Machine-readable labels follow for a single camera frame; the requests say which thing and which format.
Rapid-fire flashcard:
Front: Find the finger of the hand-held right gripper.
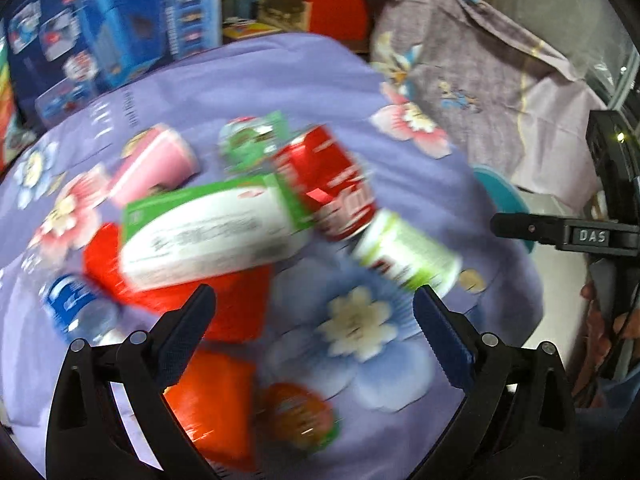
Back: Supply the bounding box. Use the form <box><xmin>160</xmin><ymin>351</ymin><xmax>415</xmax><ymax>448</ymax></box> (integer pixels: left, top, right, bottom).
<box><xmin>491</xmin><ymin>212</ymin><xmax>568</xmax><ymax>252</ymax></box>

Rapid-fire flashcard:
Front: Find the purple floral tablecloth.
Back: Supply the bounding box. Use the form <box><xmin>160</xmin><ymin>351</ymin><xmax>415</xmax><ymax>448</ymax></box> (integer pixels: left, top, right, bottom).
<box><xmin>0</xmin><ymin>32</ymin><xmax>545</xmax><ymax>480</ymax></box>

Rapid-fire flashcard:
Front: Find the grey cartoon printed cloth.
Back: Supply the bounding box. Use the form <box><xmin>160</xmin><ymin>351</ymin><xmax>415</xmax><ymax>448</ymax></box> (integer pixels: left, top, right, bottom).
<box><xmin>366</xmin><ymin>0</ymin><xmax>608</xmax><ymax>211</ymax></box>

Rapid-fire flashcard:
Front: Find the dark blue toy box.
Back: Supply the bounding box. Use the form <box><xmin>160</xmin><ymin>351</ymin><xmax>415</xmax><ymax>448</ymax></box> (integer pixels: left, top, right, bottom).
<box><xmin>0</xmin><ymin>0</ymin><xmax>110</xmax><ymax>128</ymax></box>

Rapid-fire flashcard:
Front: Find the green and white bottle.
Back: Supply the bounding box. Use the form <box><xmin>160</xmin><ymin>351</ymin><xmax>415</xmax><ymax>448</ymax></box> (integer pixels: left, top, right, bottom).
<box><xmin>349</xmin><ymin>210</ymin><xmax>464</xmax><ymax>297</ymax></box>

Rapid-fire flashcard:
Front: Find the person's right forearm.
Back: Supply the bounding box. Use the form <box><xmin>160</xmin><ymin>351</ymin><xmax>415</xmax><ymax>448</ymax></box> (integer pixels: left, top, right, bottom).
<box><xmin>575</xmin><ymin>372</ymin><xmax>640</xmax><ymax>413</ymax></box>

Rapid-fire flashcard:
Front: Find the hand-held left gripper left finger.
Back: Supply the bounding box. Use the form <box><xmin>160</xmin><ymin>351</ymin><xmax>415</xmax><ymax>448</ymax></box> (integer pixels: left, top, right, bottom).
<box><xmin>45</xmin><ymin>284</ymin><xmax>218</xmax><ymax>480</ymax></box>

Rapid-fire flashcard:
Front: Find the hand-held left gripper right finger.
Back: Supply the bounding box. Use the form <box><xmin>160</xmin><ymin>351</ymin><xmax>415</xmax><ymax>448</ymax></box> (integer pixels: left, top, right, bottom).
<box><xmin>412</xmin><ymin>284</ymin><xmax>579</xmax><ymax>480</ymax></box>

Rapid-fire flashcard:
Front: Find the pink paper cup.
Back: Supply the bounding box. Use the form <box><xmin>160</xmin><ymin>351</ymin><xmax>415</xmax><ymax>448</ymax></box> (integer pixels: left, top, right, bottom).
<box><xmin>107</xmin><ymin>124</ymin><xmax>201</xmax><ymax>210</ymax></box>

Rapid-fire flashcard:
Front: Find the green and white carton box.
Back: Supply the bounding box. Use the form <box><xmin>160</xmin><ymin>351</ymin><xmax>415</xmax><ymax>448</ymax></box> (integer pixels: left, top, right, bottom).
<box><xmin>119</xmin><ymin>174</ymin><xmax>315</xmax><ymax>292</ymax></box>

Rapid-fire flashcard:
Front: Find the orange snack packet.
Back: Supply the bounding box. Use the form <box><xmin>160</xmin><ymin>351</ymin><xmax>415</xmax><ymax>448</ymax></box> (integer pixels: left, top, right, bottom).
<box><xmin>164</xmin><ymin>349</ymin><xmax>260</xmax><ymax>472</ymax></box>

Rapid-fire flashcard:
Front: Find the blue label water bottle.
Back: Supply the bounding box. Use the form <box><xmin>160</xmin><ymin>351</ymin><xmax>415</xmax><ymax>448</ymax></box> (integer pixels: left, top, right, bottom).
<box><xmin>41</xmin><ymin>274</ymin><xmax>122</xmax><ymax>347</ymax></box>

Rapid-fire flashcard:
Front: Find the green snack packet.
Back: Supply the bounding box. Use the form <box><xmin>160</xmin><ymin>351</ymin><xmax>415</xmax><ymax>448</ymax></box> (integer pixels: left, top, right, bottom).
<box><xmin>218</xmin><ymin>111</ymin><xmax>292</xmax><ymax>177</ymax></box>

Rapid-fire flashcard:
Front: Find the teal round bin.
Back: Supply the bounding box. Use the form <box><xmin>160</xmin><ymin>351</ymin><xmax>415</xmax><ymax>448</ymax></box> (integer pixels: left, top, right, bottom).
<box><xmin>471</xmin><ymin>164</ymin><xmax>532</xmax><ymax>257</ymax></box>

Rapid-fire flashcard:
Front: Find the red soda can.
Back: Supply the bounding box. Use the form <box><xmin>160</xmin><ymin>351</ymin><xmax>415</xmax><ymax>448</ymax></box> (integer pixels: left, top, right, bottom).
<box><xmin>272</xmin><ymin>125</ymin><xmax>380</xmax><ymax>242</ymax></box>

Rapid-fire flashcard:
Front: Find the red plastic packet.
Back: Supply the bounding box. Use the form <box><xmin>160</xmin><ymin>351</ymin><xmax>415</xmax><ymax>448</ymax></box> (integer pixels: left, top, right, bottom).
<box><xmin>81</xmin><ymin>224</ymin><xmax>273</xmax><ymax>343</ymax></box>

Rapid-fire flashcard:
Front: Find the light blue toy box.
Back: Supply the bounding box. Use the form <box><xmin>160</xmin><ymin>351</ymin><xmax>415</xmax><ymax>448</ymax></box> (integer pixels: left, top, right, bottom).
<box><xmin>86</xmin><ymin>0</ymin><xmax>224</xmax><ymax>89</ymax></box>

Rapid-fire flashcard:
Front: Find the rainbow printed toy box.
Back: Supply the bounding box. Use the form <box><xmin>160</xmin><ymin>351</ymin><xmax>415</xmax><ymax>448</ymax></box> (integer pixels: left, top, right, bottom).
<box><xmin>0</xmin><ymin>35</ymin><xmax>20</xmax><ymax>173</ymax></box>

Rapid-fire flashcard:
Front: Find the round orange and green packet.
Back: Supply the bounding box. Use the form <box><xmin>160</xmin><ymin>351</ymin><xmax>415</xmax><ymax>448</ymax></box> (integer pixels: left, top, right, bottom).
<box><xmin>259</xmin><ymin>381</ymin><xmax>342</xmax><ymax>455</ymax></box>

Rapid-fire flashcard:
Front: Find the person's right hand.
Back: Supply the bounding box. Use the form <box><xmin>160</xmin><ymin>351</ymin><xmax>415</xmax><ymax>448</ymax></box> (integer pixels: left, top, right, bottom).
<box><xmin>572</xmin><ymin>280</ymin><xmax>621</xmax><ymax>407</ymax></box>

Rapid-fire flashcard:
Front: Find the yellow box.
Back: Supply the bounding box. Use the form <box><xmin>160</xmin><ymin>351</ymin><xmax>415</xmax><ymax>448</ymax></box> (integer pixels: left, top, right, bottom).
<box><xmin>222</xmin><ymin>21</ymin><xmax>282</xmax><ymax>45</ymax></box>

